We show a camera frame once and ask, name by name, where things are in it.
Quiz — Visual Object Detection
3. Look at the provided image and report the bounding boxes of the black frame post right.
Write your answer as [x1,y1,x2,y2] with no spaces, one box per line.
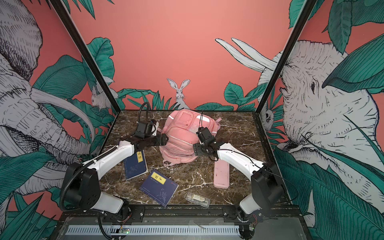
[256,0,317,114]

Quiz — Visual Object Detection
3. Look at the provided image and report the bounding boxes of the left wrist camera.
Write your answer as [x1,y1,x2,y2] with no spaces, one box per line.
[133,121,157,139]

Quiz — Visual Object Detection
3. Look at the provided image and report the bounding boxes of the clear plastic eraser box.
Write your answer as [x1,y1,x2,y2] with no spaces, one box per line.
[185,193,211,208]

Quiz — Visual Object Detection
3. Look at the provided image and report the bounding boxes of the pink pencil case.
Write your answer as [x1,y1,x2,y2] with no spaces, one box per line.
[214,159,230,189]

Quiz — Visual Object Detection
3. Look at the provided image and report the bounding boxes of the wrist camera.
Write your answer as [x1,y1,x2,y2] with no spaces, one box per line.
[197,127,216,146]
[133,121,157,139]

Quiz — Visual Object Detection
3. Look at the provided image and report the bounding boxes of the dark blue book yellow label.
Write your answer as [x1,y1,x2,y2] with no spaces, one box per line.
[140,170,179,207]

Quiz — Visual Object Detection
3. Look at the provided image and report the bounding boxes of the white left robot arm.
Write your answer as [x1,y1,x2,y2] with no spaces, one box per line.
[59,134,169,214]

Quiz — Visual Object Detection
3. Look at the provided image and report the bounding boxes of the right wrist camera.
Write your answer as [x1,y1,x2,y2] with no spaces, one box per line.
[197,127,216,146]

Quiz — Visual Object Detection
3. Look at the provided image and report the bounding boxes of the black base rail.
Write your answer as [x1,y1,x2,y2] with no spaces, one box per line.
[57,204,305,228]

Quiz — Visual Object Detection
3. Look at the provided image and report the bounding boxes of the black frame post left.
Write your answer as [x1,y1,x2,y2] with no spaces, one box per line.
[50,0,121,114]

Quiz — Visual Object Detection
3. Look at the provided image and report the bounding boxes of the pink student backpack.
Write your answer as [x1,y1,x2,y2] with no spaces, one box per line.
[160,109,222,167]

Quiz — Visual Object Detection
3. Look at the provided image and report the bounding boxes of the dark blue book left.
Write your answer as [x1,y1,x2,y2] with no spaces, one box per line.
[123,151,148,180]

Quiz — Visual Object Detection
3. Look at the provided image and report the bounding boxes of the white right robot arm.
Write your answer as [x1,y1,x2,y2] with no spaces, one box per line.
[193,141,286,222]

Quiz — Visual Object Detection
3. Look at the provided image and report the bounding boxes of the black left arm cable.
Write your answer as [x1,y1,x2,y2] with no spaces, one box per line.
[137,101,152,124]

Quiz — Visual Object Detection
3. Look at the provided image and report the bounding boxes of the white ventilation grille strip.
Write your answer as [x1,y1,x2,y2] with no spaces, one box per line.
[65,225,240,236]

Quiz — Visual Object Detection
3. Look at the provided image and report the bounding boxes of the black frame post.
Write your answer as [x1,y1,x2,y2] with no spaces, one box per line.
[256,0,317,114]
[50,0,121,114]

